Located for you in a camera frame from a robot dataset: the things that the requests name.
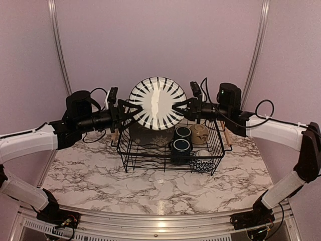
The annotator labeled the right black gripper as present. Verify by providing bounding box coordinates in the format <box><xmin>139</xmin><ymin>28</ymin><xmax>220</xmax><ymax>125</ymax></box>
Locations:
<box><xmin>172</xmin><ymin>94</ymin><xmax>231</xmax><ymax>124</ymax></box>

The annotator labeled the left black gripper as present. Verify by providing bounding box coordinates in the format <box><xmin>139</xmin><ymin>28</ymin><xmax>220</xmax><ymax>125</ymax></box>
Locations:
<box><xmin>76</xmin><ymin>98</ymin><xmax>142</xmax><ymax>133</ymax></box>

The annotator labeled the grey reindeer round plate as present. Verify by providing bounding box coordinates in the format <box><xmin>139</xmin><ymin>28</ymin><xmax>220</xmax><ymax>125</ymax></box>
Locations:
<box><xmin>129</xmin><ymin>123</ymin><xmax>175</xmax><ymax>148</ymax></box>

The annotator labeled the black white striped round plate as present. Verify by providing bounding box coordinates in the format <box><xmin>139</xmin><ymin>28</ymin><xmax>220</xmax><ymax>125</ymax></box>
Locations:
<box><xmin>128</xmin><ymin>77</ymin><xmax>187</xmax><ymax>131</ymax></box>

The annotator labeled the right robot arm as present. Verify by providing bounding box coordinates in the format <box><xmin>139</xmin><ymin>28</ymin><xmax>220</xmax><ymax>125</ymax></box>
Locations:
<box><xmin>172</xmin><ymin>81</ymin><xmax>320</xmax><ymax>225</ymax></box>

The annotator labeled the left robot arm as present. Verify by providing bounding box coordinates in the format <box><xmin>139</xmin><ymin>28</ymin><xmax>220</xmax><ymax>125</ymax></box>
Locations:
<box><xmin>1</xmin><ymin>87</ymin><xmax>142</xmax><ymax>223</ymax></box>

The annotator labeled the dark blue mug rear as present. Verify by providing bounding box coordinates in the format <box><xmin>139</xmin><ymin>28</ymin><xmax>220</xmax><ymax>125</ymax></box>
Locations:
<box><xmin>174</xmin><ymin>126</ymin><xmax>192</xmax><ymax>140</ymax></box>

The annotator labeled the dark blue mug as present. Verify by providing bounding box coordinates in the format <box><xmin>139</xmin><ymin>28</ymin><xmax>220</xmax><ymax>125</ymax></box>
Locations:
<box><xmin>169</xmin><ymin>139</ymin><xmax>193</xmax><ymax>166</ymax></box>
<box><xmin>174</xmin><ymin>126</ymin><xmax>192</xmax><ymax>140</ymax></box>

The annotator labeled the beige ceramic bowl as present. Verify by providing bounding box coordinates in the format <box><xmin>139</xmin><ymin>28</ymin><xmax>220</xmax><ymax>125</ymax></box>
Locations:
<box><xmin>190</xmin><ymin>124</ymin><xmax>208</xmax><ymax>145</ymax></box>

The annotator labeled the dark blue mug front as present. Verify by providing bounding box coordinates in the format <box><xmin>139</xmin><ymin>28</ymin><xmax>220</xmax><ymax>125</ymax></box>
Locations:
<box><xmin>169</xmin><ymin>139</ymin><xmax>193</xmax><ymax>166</ymax></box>

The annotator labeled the blue white patterned bowl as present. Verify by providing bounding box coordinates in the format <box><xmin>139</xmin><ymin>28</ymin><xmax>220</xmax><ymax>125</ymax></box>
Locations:
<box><xmin>190</xmin><ymin>150</ymin><xmax>214</xmax><ymax>173</ymax></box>

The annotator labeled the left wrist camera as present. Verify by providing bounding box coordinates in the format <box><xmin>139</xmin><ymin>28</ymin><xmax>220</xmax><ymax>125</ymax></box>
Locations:
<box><xmin>105</xmin><ymin>87</ymin><xmax>118</xmax><ymax>110</ymax></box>

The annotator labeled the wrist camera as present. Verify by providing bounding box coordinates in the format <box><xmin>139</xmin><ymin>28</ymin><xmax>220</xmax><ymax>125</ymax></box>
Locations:
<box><xmin>105</xmin><ymin>87</ymin><xmax>118</xmax><ymax>110</ymax></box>
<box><xmin>190</xmin><ymin>81</ymin><xmax>203</xmax><ymax>100</ymax></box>

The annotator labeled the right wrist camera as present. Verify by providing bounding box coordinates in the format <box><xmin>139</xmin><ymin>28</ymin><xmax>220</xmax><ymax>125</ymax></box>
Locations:
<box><xmin>190</xmin><ymin>81</ymin><xmax>203</xmax><ymax>100</ymax></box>

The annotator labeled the black wire dish rack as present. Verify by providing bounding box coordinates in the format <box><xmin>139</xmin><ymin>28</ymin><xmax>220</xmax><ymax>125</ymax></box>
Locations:
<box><xmin>116</xmin><ymin>120</ymin><xmax>227</xmax><ymax>175</ymax></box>

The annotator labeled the front aluminium rail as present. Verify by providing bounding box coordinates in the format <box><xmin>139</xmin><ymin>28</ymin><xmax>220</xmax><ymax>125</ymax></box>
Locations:
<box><xmin>9</xmin><ymin>202</ymin><xmax>301</xmax><ymax>240</ymax></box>

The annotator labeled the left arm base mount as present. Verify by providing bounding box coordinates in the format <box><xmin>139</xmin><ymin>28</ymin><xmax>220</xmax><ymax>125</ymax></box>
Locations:
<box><xmin>34</xmin><ymin>208</ymin><xmax>80</xmax><ymax>240</ymax></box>

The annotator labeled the left aluminium frame post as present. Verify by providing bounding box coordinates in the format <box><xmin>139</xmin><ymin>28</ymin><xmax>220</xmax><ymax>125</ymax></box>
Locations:
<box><xmin>48</xmin><ymin>0</ymin><xmax>72</xmax><ymax>95</ymax></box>

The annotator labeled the aluminium frame post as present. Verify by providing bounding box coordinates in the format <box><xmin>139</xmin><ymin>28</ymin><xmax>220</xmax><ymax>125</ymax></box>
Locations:
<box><xmin>48</xmin><ymin>0</ymin><xmax>72</xmax><ymax>95</ymax></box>
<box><xmin>242</xmin><ymin>0</ymin><xmax>271</xmax><ymax>91</ymax></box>

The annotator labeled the right aluminium frame post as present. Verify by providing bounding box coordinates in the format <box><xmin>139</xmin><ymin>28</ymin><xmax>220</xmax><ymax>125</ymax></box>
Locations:
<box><xmin>242</xmin><ymin>0</ymin><xmax>271</xmax><ymax>91</ymax></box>

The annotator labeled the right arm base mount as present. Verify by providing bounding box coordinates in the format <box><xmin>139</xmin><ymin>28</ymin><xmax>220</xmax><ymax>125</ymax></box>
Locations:
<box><xmin>230</xmin><ymin>211</ymin><xmax>275</xmax><ymax>240</ymax></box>

